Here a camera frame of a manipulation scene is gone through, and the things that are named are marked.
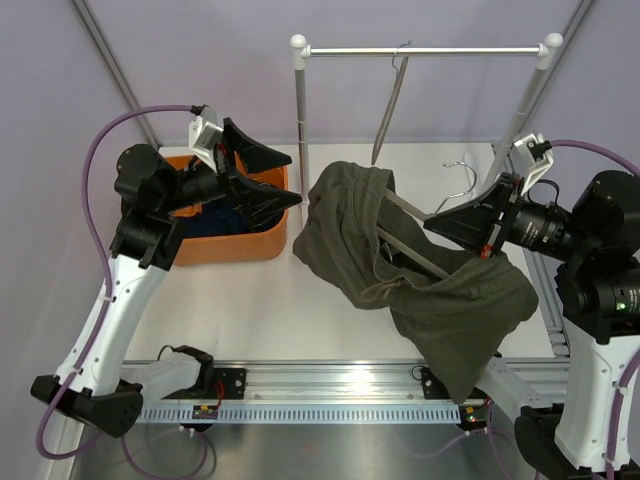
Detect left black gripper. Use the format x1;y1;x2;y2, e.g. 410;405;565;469
158;119;301;226

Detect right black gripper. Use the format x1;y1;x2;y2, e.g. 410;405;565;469
427;171;596;262

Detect navy blue shorts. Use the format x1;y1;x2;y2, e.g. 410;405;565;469
181;198;249;238

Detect olive green shorts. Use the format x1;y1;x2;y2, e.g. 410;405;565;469
292;161;538;403

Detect beige hanger with metal hook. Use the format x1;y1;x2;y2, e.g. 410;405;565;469
370;55;409;166

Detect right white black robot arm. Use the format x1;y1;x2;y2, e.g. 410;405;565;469
423;170;639;479

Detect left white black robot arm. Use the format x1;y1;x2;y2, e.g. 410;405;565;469
31;116;301;438

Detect orange plastic basket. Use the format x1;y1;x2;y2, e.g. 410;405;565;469
162;154;291;267

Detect white metal clothes rack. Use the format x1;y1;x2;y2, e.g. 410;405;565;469
290;33;564;199

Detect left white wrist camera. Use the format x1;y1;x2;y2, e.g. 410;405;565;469
188;106;223;172

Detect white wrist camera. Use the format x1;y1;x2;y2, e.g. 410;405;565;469
512;132;554;196
188;106;223;172

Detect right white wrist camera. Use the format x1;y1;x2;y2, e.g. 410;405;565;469
512;132;554;196

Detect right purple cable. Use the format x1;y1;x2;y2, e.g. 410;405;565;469
399;139;640;474

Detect purple cable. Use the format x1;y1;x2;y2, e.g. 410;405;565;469
37;103;211;479
399;139;640;474

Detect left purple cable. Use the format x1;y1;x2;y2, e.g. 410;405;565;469
37;103;211;479

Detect aluminium mounting rail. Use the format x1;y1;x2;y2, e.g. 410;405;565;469
119;359;571;426

